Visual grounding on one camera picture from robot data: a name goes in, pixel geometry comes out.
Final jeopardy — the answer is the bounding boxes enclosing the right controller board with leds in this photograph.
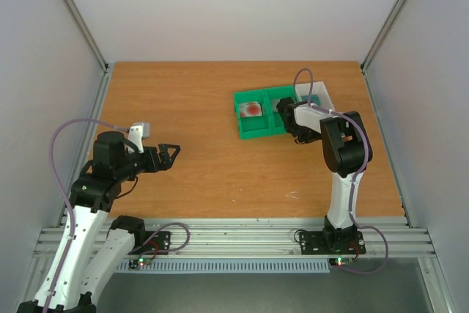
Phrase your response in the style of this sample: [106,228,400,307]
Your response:
[329,257,358,267]

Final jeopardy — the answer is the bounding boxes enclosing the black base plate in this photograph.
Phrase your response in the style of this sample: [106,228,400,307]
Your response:
[130,231,171,255]
[293,229,366,256]

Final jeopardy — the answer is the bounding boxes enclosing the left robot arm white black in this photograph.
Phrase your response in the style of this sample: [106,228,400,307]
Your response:
[18,124,180,312]

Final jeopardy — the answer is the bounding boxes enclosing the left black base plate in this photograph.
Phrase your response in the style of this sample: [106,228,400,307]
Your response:
[130,231,171,255]

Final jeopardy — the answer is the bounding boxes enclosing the blue slotted cable duct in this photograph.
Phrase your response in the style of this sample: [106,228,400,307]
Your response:
[116,258,330,275]

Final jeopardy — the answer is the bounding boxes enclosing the aluminium upright profile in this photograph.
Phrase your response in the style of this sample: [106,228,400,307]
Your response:
[42,0,111,72]
[361,0,432,72]

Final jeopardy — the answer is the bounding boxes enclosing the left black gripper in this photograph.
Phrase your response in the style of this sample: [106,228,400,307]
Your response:
[117,144,181,181]

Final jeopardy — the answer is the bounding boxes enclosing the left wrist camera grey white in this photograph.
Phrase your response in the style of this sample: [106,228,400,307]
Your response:
[128,122,151,154]

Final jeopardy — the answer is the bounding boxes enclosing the left controller board with leds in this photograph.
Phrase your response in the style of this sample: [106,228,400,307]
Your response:
[128,258,152,270]

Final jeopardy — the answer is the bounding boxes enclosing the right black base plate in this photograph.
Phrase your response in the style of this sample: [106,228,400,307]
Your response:
[293,229,366,256]

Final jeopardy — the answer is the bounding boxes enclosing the controller board with leds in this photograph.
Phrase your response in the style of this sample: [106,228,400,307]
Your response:
[128,258,152,270]
[329,257,358,267]

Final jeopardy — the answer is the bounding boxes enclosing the teal card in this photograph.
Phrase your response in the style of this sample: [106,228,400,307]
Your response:
[300,95,321,106]

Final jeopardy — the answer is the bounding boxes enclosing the green double bin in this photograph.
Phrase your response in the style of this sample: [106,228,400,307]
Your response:
[233,85,299,139]

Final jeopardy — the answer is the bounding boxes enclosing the white bin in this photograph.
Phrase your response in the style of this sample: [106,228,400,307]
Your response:
[295,81,335,111]

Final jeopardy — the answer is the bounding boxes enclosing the aluminium front rail frame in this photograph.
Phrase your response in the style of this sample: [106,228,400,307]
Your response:
[33,217,437,259]

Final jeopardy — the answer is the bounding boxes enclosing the red white card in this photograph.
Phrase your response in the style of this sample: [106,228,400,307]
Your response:
[237,101,262,118]

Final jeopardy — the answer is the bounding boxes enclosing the right aluminium upright profile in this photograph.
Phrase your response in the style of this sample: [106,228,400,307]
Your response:
[361,0,432,72]

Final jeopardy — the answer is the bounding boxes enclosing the left aluminium upright profile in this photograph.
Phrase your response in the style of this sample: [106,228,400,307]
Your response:
[42,0,111,72]

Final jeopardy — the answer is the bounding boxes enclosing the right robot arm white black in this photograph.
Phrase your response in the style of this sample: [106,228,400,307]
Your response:
[276,97,372,253]

